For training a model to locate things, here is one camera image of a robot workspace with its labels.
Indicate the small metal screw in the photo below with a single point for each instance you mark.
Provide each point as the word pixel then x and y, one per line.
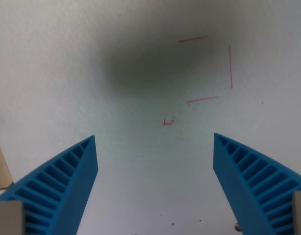
pixel 237 226

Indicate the light wooden block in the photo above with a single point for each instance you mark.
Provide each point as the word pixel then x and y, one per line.
pixel 0 169

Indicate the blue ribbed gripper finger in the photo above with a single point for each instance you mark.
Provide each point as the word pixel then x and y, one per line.
pixel 67 186
pixel 246 186

